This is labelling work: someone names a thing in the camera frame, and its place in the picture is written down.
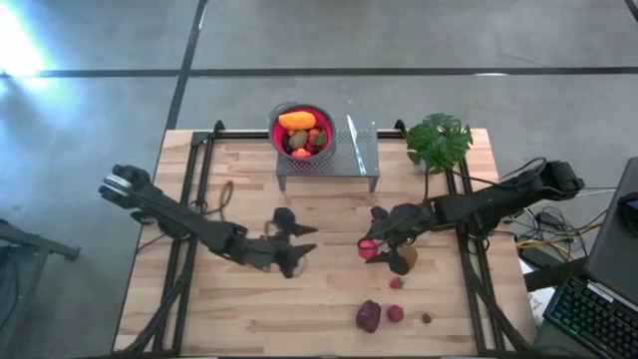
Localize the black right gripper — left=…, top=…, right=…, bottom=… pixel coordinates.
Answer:
left=356, top=201, right=439, bottom=277

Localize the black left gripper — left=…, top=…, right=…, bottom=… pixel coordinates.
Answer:
left=245, top=206, right=320, bottom=280

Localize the brown kiwi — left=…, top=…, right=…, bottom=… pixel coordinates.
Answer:
left=401, top=244, right=420, bottom=271
left=287, top=129, right=310, bottom=152

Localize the yellow orange mango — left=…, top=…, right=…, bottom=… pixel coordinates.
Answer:
left=277, top=111, right=318, bottom=132

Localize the red collapsible bowl grey rim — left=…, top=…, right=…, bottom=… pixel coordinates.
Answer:
left=268, top=101, right=338, bottom=166

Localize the dark red bell pepper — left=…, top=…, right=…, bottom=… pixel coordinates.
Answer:
left=355, top=299, right=383, bottom=335

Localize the grey perforated metal stand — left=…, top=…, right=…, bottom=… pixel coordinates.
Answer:
left=275, top=121, right=382, bottom=193

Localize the green potted plant white pot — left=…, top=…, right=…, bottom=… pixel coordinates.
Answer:
left=406, top=112, right=474, bottom=175

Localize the white paper sheet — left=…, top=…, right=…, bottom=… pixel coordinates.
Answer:
left=520, top=258, right=554, bottom=325

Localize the black power adapter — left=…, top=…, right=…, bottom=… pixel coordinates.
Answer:
left=535, top=211, right=567, bottom=230

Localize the black backlit keyboard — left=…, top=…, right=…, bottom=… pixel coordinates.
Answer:
left=541, top=275, right=638, bottom=359

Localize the grey laptop lid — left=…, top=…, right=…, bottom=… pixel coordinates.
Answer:
left=582, top=157, right=638, bottom=305

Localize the black aluminium table frame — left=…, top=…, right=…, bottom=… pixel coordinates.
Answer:
left=113, top=119, right=532, bottom=358

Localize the yellow cable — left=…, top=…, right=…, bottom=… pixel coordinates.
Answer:
left=515, top=218, right=609, bottom=250

